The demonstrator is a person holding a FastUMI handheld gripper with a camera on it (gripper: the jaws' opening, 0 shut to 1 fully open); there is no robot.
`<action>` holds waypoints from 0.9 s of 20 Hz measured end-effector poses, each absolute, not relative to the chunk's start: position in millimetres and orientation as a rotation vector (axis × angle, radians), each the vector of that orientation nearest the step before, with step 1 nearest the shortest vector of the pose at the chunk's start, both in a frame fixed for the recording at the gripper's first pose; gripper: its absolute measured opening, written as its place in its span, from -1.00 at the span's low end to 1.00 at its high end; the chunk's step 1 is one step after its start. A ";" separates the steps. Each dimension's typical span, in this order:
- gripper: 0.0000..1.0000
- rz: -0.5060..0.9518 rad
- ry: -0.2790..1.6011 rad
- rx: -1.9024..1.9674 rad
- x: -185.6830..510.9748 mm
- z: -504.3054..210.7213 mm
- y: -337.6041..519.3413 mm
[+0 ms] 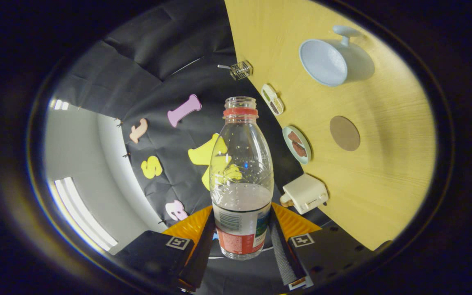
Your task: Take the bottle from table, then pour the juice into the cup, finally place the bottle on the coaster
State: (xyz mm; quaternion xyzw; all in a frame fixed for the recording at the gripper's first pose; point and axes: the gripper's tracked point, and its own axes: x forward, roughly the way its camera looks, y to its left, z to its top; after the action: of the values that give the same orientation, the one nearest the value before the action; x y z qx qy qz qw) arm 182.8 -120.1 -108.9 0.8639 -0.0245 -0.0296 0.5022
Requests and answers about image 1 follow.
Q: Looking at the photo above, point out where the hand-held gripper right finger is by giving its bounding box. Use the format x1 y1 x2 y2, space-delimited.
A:
268 202 378 290

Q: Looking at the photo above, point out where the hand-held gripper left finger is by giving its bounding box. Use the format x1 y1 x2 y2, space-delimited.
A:
115 205 216 292

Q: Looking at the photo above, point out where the clear plastic juice bottle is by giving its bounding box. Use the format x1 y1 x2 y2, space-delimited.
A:
209 96 274 260

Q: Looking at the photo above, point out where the round brown coaster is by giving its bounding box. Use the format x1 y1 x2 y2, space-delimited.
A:
329 116 361 152

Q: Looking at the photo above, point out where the pale blue cup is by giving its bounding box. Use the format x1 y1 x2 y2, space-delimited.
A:
299 25 376 87

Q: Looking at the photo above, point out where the white toaster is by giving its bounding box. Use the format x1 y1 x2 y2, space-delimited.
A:
281 173 329 215

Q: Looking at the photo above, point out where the round pale green plate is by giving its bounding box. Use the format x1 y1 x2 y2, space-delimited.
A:
282 125 313 165

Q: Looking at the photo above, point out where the large ceiling light panel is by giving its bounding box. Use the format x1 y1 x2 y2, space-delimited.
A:
54 177 119 252

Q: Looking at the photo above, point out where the wooden table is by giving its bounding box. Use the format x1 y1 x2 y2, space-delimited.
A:
224 0 437 251

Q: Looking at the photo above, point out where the oval divided snack dish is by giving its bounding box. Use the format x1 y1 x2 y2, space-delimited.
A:
261 84 285 116

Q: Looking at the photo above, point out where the small ribbed glass holder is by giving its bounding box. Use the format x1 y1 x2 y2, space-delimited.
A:
230 60 254 81

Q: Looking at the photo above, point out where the black backdrop cloth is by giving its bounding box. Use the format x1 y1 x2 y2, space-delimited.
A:
54 0 337 295

